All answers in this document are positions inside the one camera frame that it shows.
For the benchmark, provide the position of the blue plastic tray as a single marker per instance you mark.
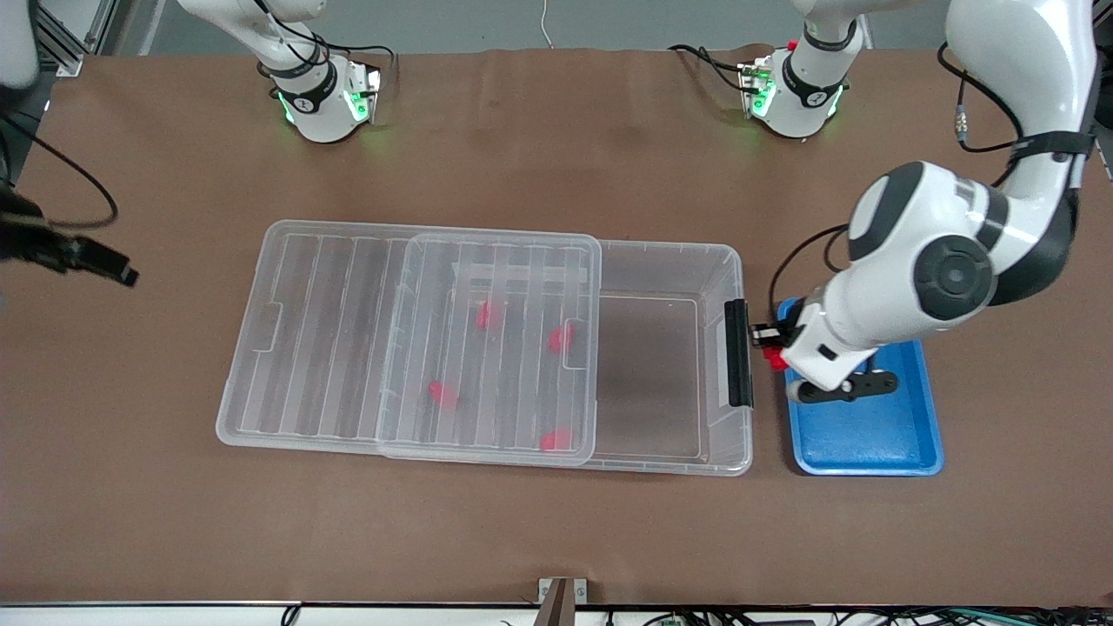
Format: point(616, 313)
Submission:
point(869, 439)

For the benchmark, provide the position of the red block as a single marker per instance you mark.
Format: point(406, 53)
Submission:
point(443, 396)
point(555, 440)
point(561, 339)
point(776, 359)
point(489, 315)

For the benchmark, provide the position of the brown table cover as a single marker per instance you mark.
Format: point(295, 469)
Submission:
point(217, 522)

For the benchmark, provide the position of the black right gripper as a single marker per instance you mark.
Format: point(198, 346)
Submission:
point(35, 244)

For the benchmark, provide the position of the metal table edge bracket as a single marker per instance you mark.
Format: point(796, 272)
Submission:
point(581, 591)

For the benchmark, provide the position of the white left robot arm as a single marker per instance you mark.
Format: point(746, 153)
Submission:
point(922, 261)

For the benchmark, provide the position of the metal base connector panel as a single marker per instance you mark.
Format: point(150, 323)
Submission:
point(756, 87)
point(365, 91)

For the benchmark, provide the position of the clear ribbed plastic lid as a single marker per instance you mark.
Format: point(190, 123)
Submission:
point(330, 348)

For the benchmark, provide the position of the clear plastic storage box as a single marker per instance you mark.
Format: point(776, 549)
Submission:
point(661, 374)

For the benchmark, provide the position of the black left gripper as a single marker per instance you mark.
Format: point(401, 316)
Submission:
point(792, 331)

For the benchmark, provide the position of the dark camera stand post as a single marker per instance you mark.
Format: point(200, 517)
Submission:
point(556, 609)

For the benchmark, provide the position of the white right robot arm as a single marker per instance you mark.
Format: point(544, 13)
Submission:
point(317, 109)

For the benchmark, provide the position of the aluminium frame profile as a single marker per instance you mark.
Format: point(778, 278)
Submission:
point(65, 43)

